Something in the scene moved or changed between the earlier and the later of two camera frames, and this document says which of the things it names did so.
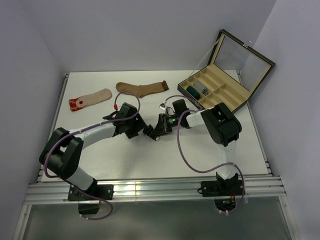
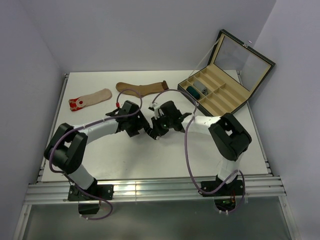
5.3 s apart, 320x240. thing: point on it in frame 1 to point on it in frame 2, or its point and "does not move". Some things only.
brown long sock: x=142 y=90 does not move
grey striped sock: x=201 y=87 does not move
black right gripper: x=162 y=126 to x=155 y=124
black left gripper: x=139 y=125 does not move
